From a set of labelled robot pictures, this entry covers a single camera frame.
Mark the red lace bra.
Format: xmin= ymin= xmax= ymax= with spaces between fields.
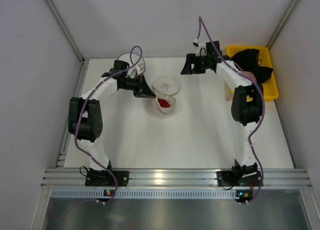
xmin=157 ymin=98 xmax=171 ymax=108

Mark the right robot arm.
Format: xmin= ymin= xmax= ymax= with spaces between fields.
xmin=181 ymin=38 xmax=265 ymax=168

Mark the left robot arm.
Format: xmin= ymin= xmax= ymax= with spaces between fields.
xmin=68 ymin=60 xmax=156 ymax=170

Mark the white mesh bag blue trim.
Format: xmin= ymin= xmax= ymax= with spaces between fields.
xmin=117 ymin=52 xmax=146 ymax=74

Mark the black bra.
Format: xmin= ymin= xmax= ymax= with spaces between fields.
xmin=231 ymin=48 xmax=273 ymax=83

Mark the pink bra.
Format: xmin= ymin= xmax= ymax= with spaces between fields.
xmin=224 ymin=70 xmax=258 ymax=101

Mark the yellow plastic bin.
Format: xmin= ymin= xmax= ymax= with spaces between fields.
xmin=226 ymin=45 xmax=279 ymax=102

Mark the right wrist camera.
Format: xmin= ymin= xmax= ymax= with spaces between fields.
xmin=193 ymin=38 xmax=207 ymax=56

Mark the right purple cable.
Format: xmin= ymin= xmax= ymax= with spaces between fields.
xmin=196 ymin=15 xmax=265 ymax=205

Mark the purple cable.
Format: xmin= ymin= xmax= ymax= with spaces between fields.
xmin=74 ymin=45 xmax=144 ymax=206
xmin=196 ymin=15 xmax=265 ymax=205

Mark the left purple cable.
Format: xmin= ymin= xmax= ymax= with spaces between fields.
xmin=74 ymin=45 xmax=144 ymax=206

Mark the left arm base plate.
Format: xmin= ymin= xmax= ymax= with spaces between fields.
xmin=79 ymin=166 xmax=129 ymax=187

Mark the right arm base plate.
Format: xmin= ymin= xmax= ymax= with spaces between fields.
xmin=216 ymin=160 xmax=263 ymax=190

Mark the aluminium front rail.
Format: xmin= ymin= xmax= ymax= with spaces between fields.
xmin=40 ymin=168 xmax=312 ymax=189

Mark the slotted cable duct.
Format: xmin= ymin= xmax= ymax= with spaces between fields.
xmin=49 ymin=189 xmax=313 ymax=199

